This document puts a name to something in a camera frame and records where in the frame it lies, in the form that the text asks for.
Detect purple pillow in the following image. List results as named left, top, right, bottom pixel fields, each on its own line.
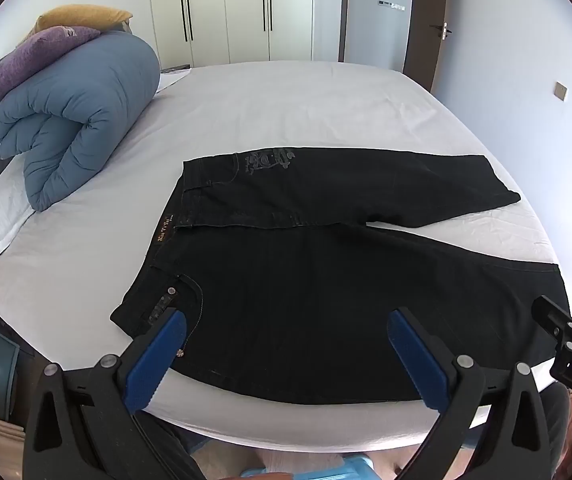
left=0, top=26, right=102, bottom=111

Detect person's right leg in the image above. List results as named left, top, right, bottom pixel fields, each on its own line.
left=538, top=384, right=572, bottom=473

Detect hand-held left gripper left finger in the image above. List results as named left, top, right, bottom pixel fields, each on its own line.
left=23, top=308, right=201, bottom=480

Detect white folded cloth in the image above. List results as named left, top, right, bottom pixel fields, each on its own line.
left=0, top=157, right=37, bottom=264

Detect blue folded duvet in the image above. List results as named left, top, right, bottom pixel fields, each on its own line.
left=0, top=30, right=161, bottom=212

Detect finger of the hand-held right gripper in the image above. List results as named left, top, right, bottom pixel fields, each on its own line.
left=533, top=296, right=572, bottom=343

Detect cream wardrobe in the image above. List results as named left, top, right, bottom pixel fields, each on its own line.
left=147, top=0, right=344, bottom=68

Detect black pants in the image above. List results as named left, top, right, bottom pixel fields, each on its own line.
left=110, top=147, right=571, bottom=406

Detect light blue stool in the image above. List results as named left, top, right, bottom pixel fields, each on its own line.
left=240, top=454, right=393, bottom=480

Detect brown door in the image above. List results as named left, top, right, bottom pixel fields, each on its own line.
left=403, top=0, right=449, bottom=93

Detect pale grey door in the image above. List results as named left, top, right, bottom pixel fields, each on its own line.
left=343, top=0, right=414, bottom=73

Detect yellow pillow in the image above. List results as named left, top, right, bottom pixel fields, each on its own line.
left=28, top=5, right=134, bottom=41

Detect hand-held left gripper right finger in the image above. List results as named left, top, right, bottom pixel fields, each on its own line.
left=388, top=307, right=551, bottom=480

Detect white bed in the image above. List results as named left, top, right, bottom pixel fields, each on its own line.
left=0, top=60, right=561, bottom=448

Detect white flat sheet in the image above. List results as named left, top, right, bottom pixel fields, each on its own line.
left=155, top=65, right=191, bottom=95

